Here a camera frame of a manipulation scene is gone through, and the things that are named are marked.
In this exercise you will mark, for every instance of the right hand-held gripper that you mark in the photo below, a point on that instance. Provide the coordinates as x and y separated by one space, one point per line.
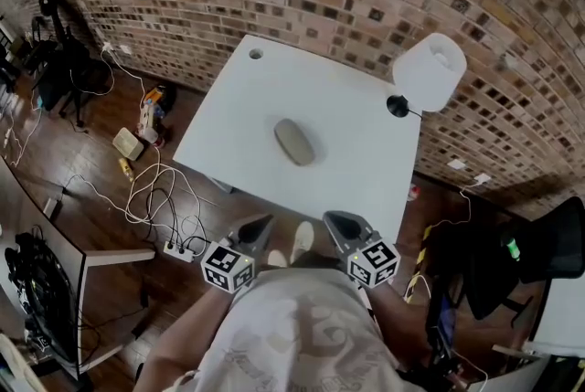
372 262

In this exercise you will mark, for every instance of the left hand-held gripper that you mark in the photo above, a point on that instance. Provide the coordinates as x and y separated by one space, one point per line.
226 267

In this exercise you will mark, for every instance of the grey oval object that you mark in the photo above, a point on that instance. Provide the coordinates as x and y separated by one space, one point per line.
294 143

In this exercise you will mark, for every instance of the person's left forearm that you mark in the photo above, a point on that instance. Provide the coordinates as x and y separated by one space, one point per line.
192 326

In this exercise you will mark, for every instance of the person's right forearm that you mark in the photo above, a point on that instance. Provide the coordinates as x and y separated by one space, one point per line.
393 317

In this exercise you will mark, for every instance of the person's left shoe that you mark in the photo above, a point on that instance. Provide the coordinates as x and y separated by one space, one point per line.
276 258

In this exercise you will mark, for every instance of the person's shoe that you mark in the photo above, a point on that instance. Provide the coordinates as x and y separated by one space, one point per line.
302 239
276 258

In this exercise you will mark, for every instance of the person's right shoe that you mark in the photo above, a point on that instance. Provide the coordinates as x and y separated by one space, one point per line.
302 239

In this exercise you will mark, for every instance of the plastic bottle with red cap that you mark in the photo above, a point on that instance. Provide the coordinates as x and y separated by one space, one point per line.
413 192

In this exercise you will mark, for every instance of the yellow and black hazard tape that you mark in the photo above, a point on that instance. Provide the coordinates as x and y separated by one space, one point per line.
422 253

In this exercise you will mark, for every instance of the person's white t-shirt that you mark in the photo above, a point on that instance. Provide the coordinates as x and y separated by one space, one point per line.
301 335

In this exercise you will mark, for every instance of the white table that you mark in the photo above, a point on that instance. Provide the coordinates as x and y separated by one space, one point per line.
256 107

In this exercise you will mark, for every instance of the white plug adapter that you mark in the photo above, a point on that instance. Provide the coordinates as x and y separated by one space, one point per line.
482 180

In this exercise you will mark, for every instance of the yellow bottle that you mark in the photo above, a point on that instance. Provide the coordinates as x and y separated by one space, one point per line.
125 168

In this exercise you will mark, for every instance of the beige box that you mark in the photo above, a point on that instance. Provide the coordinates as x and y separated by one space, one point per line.
129 143

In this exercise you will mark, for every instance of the white and orange power strip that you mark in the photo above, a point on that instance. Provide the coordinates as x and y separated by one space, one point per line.
151 107

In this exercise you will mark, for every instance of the green bottle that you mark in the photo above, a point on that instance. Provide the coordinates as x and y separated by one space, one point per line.
511 246

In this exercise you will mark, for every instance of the white shade table lamp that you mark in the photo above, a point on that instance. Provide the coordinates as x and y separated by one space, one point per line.
429 70

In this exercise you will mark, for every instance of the black mesh office chair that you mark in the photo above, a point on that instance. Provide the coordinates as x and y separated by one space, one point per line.
548 244

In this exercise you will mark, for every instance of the grey desk with white legs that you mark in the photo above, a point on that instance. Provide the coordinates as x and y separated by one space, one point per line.
27 216

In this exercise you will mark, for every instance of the white plug charger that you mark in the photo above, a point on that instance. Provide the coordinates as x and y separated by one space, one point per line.
108 45

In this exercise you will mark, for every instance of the black office chair with headrest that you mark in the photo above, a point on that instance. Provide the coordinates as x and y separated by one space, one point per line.
64 66

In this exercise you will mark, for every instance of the white wall outlet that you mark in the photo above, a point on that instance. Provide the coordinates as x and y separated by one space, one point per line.
456 164
124 48

